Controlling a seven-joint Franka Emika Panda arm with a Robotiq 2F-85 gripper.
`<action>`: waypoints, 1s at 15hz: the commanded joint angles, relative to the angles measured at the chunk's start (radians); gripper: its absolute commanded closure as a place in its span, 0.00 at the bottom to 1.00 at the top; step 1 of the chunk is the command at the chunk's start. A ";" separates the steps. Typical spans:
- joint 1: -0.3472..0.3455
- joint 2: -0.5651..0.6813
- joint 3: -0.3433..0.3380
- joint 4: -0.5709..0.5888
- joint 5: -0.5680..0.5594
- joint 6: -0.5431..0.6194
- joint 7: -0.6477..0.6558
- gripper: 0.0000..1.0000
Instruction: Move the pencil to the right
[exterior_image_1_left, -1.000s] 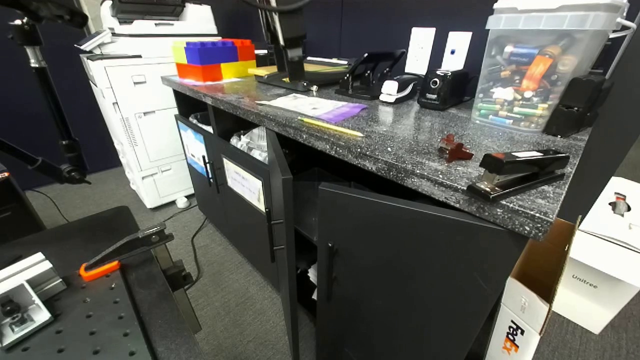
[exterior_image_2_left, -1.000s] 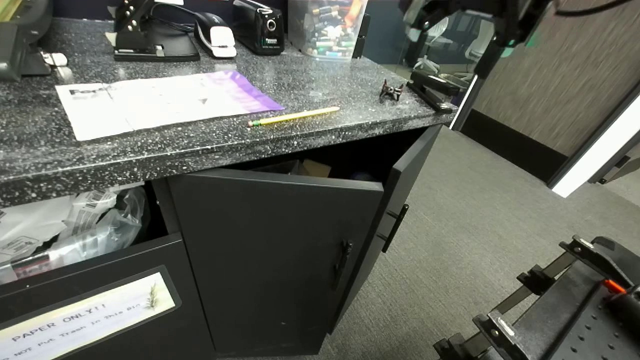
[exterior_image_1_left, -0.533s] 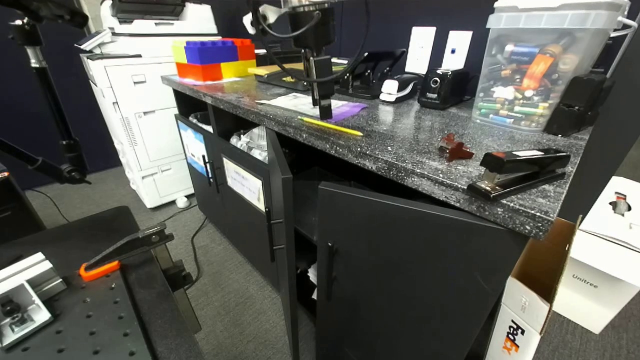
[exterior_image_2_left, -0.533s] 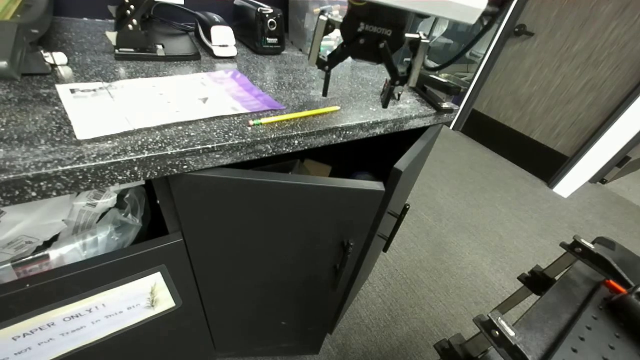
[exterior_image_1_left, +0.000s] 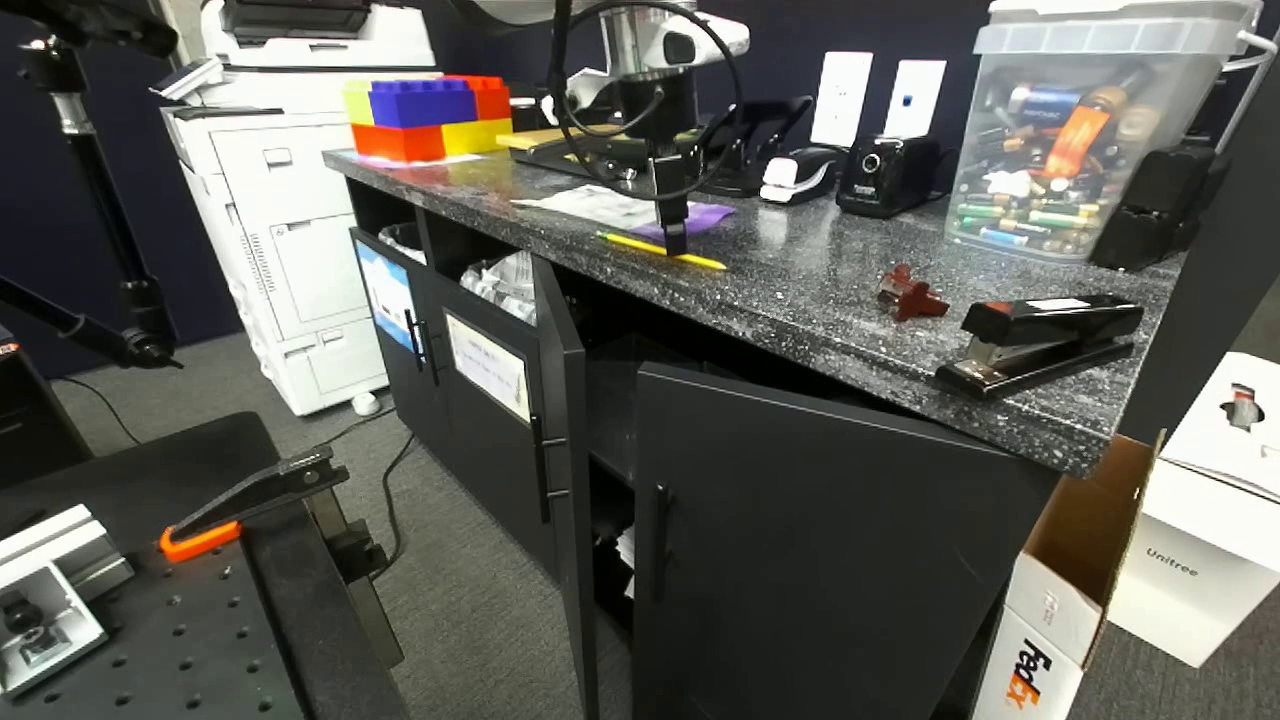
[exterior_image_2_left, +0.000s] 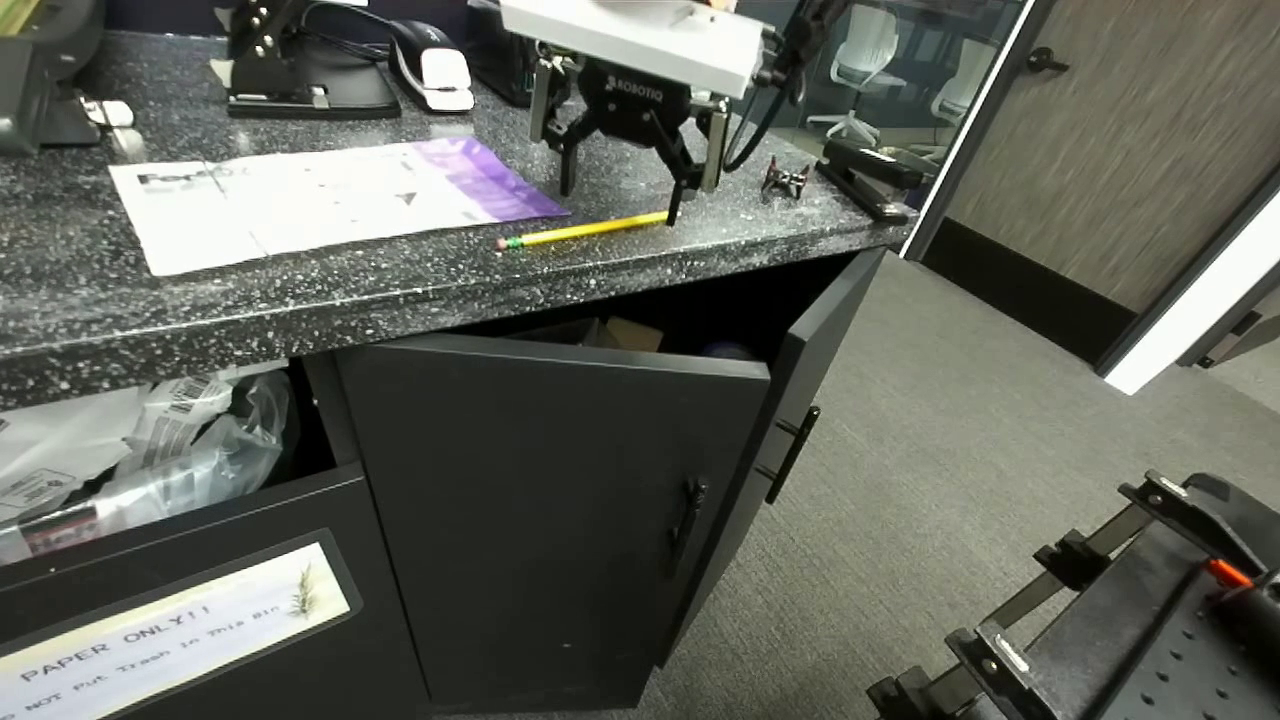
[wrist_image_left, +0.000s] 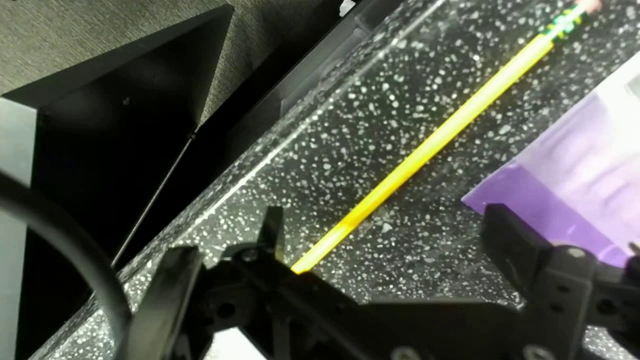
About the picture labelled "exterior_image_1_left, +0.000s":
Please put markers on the yellow notepad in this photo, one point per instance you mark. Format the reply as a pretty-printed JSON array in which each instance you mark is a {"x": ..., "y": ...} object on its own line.
[{"x": 530, "y": 138}]

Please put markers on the black hole punch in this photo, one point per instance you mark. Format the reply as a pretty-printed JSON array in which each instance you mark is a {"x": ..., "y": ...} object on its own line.
[{"x": 750, "y": 140}]

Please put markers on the red staple remover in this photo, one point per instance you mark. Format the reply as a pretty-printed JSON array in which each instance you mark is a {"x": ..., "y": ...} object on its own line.
[{"x": 908, "y": 295}]

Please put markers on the black electric pencil sharpener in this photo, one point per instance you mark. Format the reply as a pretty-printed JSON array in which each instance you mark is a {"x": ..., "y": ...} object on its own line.
[{"x": 885, "y": 175}]

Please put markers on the black paper trimmer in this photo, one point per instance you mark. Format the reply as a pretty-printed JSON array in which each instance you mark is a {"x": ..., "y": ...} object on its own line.
[{"x": 600, "y": 155}]

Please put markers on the clear plastic tub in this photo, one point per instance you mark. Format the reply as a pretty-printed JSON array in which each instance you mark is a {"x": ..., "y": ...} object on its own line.
[{"x": 1180, "y": 40}]

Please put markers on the white wall plate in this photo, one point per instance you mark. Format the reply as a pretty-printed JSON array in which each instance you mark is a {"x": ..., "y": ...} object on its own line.
[
  {"x": 841, "y": 98},
  {"x": 915, "y": 100}
]

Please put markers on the heap of batteries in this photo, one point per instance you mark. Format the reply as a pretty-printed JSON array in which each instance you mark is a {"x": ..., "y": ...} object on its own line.
[{"x": 1050, "y": 170}]

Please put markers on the black stapler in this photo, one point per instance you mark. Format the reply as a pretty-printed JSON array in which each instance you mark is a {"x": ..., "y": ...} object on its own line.
[{"x": 1040, "y": 335}]

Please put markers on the bin with plastic liner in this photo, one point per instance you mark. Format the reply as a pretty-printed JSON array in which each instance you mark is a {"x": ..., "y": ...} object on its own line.
[
  {"x": 500, "y": 285},
  {"x": 405, "y": 242}
]

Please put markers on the white paper sheet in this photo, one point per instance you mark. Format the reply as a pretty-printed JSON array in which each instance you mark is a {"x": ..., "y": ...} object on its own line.
[{"x": 590, "y": 205}]

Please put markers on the open white cardboard box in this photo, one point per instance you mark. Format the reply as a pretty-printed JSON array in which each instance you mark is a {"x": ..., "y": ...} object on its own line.
[{"x": 1060, "y": 600}]

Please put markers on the black cabinet door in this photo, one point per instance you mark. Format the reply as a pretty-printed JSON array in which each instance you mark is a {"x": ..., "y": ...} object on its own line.
[
  {"x": 395, "y": 370},
  {"x": 572, "y": 420},
  {"x": 820, "y": 560},
  {"x": 480, "y": 460}
]

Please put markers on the red toy brick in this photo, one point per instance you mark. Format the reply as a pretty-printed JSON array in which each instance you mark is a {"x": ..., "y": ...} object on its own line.
[{"x": 492, "y": 98}]

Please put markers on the black clamp with orange grip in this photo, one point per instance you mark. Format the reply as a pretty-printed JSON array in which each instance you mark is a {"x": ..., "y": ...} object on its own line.
[{"x": 250, "y": 495}]

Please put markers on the lime toy brick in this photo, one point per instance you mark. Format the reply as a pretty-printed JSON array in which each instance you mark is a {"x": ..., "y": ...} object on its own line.
[{"x": 356, "y": 104}]

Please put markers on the yellow pencil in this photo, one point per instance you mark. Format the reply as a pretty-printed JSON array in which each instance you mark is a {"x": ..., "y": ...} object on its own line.
[{"x": 630, "y": 241}]

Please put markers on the yellow toy brick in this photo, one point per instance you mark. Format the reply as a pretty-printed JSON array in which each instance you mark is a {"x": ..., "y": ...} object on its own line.
[{"x": 478, "y": 136}]

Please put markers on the orange toy brick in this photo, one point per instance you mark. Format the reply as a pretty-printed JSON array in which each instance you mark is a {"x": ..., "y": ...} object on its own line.
[{"x": 398, "y": 143}]

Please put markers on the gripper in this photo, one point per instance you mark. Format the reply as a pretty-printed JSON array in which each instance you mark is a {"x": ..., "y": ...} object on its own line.
[{"x": 660, "y": 110}]

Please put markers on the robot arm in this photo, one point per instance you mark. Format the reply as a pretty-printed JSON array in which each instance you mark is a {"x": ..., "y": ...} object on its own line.
[{"x": 640, "y": 35}]

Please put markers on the aluminium bracket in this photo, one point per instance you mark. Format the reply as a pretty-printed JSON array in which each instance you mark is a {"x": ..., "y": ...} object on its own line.
[{"x": 50, "y": 590}]

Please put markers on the black case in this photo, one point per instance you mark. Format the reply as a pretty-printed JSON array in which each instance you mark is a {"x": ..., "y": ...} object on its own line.
[{"x": 30, "y": 420}]

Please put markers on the white office printer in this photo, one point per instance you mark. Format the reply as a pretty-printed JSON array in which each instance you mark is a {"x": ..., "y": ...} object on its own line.
[{"x": 300, "y": 200}]

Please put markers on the blue toy brick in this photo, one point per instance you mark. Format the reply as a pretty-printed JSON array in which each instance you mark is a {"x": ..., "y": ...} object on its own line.
[{"x": 420, "y": 103}]

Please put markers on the purple paper sheet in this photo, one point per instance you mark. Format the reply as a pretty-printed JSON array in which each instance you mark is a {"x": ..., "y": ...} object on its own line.
[{"x": 712, "y": 216}]

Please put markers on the white carton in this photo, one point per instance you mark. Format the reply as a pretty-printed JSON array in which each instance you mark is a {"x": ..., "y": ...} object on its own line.
[{"x": 1200, "y": 540}]

